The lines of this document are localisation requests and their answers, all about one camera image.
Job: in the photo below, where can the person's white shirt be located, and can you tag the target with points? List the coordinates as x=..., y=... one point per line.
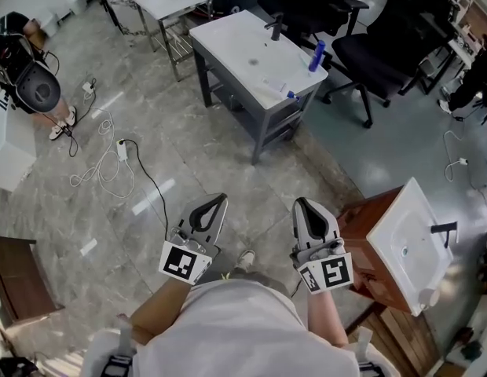
x=235, y=328

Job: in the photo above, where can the white cup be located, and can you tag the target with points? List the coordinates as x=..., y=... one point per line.
x=429, y=297

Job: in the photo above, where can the white washbasin on grey cabinet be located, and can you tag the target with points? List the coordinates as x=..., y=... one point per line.
x=235, y=41

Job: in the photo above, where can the white bottle with blue cap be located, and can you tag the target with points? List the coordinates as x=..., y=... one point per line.
x=275, y=92

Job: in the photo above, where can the white power strip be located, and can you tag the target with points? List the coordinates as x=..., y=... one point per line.
x=122, y=151

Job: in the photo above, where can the white cabinet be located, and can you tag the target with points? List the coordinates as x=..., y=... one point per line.
x=9, y=147

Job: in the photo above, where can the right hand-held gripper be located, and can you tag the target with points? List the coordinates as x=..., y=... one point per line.
x=330, y=269

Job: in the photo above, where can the brown wooden cabinet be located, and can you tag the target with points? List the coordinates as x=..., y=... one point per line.
x=361, y=249

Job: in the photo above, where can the person's right forearm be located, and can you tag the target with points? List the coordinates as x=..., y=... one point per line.
x=326, y=320

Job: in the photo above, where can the person's white shoe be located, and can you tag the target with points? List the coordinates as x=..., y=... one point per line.
x=246, y=258

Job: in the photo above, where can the black faucet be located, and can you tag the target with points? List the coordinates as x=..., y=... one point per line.
x=276, y=28
x=444, y=228

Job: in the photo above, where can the white washbasin on wooden cabinet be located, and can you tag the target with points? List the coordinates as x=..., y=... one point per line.
x=408, y=246

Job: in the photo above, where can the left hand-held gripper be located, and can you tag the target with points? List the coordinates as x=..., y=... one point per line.
x=180, y=261

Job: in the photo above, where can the white waste bin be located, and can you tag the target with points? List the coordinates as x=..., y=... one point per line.
x=77, y=1

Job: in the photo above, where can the person's left forearm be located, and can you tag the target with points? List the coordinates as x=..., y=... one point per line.
x=161, y=308

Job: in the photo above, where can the black office chair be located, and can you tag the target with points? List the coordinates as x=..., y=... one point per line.
x=306, y=2
x=381, y=57

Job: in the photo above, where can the dark wooden furniture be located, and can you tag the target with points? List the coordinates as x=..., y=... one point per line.
x=19, y=277

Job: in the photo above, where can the grey cabinet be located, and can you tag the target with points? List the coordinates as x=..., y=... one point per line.
x=263, y=132

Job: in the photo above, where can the white power adapter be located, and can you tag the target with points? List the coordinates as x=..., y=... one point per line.
x=87, y=87

